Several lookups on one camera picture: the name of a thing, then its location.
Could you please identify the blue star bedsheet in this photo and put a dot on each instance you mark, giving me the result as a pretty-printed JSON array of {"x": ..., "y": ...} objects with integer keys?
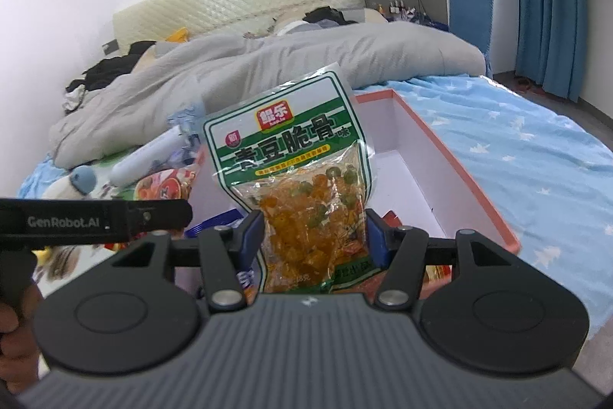
[{"x": 549, "y": 179}]

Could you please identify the blue noodle snack packet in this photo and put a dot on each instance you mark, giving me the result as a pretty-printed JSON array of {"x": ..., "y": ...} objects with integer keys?
[{"x": 243, "y": 235}]

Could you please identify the green bean cartilage snack packet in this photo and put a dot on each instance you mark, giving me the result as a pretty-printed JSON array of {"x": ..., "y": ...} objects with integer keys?
[{"x": 299, "y": 155}]

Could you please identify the red orange snack packet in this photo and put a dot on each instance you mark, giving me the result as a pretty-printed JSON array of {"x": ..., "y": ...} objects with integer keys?
[{"x": 433, "y": 274}]

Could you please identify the small red snack packet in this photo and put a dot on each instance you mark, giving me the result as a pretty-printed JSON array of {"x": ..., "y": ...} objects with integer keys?
[{"x": 166, "y": 184}]

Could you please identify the pink cardboard box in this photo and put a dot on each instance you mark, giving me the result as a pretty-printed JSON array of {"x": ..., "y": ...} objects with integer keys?
[{"x": 419, "y": 179}]

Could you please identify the person's left hand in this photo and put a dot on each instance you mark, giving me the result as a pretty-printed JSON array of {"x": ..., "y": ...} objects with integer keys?
[{"x": 19, "y": 351}]

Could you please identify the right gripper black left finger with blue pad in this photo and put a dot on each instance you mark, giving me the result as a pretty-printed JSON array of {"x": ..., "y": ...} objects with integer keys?
[{"x": 142, "y": 279}]

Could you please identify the white cylindrical tube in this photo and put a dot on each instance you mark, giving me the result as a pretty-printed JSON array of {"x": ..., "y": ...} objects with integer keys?
[{"x": 142, "y": 161}]

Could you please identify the black clothes pile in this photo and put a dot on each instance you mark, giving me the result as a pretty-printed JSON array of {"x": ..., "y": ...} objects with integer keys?
[{"x": 107, "y": 70}]

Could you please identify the blue chair back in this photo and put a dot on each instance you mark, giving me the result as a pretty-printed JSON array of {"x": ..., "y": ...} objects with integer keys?
[{"x": 471, "y": 20}]

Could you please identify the blue curtain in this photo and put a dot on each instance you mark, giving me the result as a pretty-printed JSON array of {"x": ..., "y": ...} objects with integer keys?
[{"x": 552, "y": 45}]

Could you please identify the penguin plush toy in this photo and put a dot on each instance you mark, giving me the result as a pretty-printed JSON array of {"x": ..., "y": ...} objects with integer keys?
[{"x": 78, "y": 184}]

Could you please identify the grey duvet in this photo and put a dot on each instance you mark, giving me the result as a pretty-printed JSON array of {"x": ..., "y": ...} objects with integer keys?
[{"x": 222, "y": 70}]

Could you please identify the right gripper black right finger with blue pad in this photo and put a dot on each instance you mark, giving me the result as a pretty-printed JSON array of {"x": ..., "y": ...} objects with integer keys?
[{"x": 480, "y": 269}]

